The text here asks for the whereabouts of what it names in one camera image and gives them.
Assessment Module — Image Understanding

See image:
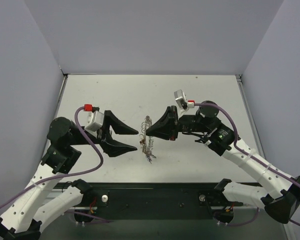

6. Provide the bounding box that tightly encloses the metal disc with keyrings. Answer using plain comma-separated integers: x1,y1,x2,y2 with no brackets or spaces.
139,115,157,164

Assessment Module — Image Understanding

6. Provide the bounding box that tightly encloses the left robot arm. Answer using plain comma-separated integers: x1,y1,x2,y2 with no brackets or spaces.
0,104,139,240

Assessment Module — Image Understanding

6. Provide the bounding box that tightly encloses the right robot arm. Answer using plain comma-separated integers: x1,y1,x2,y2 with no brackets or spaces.
145,101,300,224

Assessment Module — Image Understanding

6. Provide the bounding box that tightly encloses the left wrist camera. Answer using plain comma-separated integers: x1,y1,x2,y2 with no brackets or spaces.
84,104,104,132

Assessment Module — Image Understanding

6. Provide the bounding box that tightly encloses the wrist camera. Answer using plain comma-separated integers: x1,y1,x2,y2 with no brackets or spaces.
174,89,195,112
84,104,104,132

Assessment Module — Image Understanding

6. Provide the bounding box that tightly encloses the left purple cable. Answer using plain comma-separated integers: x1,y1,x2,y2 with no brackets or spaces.
0,107,103,215

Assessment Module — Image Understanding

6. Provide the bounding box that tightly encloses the purple cable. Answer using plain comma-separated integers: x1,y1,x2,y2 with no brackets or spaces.
193,102,300,230
0,107,103,215

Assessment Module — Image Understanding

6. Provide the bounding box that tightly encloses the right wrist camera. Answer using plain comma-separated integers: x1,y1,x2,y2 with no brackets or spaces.
174,89,195,112

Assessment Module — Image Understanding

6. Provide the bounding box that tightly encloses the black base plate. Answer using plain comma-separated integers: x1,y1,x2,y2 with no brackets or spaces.
52,182,245,221

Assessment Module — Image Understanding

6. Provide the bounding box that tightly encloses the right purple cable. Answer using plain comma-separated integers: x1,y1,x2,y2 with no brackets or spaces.
193,102,300,230

